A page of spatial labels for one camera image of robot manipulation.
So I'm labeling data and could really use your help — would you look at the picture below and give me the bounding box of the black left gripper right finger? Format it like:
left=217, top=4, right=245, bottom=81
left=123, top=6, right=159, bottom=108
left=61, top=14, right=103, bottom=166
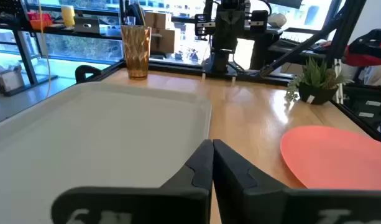
left=212, top=139, right=381, bottom=224

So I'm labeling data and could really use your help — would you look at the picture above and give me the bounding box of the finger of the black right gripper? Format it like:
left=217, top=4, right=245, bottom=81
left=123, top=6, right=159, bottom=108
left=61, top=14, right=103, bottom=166
left=215, top=12, right=231, bottom=52
left=229, top=12, right=246, bottom=52

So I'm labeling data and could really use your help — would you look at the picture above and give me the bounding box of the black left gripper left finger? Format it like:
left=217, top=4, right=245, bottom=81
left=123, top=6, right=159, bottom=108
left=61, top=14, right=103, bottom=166
left=50, top=139, right=214, bottom=224

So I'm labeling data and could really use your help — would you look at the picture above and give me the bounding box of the amber faceted plastic cup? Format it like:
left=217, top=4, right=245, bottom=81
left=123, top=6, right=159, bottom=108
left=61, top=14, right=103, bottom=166
left=121, top=24, right=152, bottom=80

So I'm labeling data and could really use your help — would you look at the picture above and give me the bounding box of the pink round plate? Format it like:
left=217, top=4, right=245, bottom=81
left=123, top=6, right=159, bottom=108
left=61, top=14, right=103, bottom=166
left=280, top=125, right=381, bottom=191

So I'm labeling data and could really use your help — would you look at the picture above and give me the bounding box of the grey plastic tray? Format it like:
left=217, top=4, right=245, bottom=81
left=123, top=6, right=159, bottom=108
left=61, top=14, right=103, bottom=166
left=0, top=81, right=213, bottom=224

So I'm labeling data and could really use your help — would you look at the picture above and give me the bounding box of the white rounded object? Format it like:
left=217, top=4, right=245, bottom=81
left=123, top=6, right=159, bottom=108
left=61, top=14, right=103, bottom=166
left=267, top=12, right=288, bottom=28

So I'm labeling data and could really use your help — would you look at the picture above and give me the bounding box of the cardboard box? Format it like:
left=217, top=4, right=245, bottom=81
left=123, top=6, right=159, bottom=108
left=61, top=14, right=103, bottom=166
left=149, top=27, right=181, bottom=54
left=145, top=11, right=175, bottom=30

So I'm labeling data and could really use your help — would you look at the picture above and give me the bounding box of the potted succulent plant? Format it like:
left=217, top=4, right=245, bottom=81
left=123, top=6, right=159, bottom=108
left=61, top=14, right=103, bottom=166
left=285, top=57, right=354, bottom=106

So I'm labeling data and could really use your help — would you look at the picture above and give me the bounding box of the red and black object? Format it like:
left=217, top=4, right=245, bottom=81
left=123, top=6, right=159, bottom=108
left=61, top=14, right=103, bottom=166
left=344, top=29, right=381, bottom=67

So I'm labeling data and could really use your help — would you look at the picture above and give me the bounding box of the grey box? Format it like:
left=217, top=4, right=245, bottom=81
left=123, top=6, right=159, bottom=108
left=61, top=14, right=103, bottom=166
left=73, top=16, right=101, bottom=34

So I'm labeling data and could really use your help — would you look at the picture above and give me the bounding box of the yellow cylinder container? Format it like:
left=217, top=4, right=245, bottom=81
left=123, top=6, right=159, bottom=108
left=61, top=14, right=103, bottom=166
left=60, top=5, right=76, bottom=27

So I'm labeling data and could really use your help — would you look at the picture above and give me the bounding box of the red orange bin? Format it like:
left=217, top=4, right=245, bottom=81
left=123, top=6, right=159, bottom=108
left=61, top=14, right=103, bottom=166
left=27, top=11, right=53, bottom=30

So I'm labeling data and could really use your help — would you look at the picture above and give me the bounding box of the black shelf rack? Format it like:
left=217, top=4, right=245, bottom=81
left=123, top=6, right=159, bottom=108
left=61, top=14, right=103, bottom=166
left=0, top=0, right=122, bottom=90

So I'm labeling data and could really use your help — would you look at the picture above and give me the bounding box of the white box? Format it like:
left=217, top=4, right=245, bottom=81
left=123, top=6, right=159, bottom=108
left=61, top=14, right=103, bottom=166
left=0, top=65, right=25, bottom=95

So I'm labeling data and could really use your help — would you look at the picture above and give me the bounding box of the yellow cable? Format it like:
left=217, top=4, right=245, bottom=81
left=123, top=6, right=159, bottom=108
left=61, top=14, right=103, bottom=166
left=37, top=0, right=52, bottom=98

